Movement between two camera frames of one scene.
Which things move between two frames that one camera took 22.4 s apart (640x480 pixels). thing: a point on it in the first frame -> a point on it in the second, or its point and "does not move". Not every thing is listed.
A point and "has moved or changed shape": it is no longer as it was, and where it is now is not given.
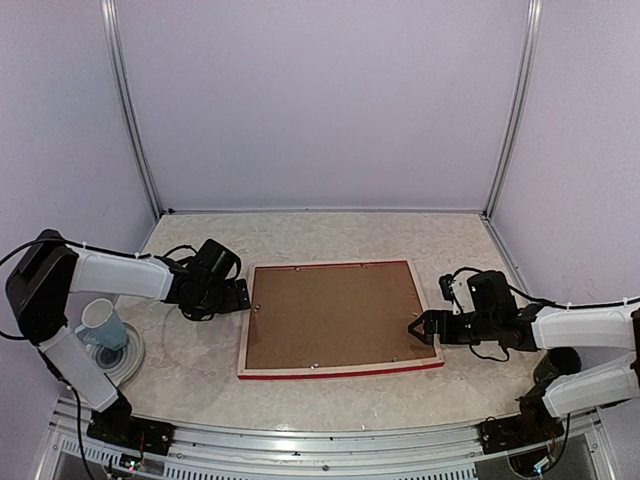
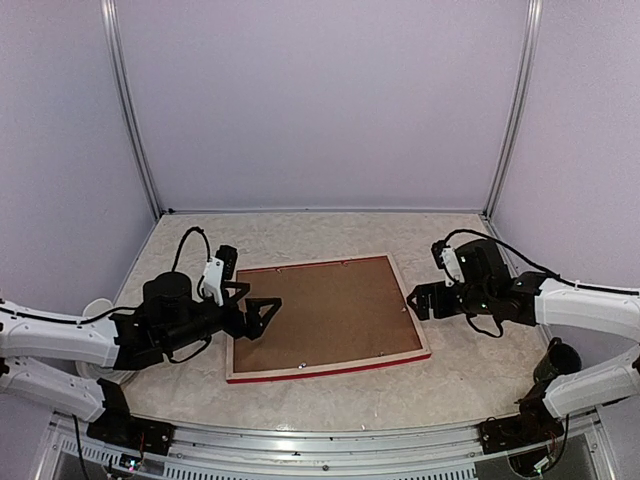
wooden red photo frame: x=336 y=369 has moved or changed shape
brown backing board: x=325 y=313 does not move
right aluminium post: x=529 y=64 does not move
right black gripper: x=444 y=330 -> x=424 y=300
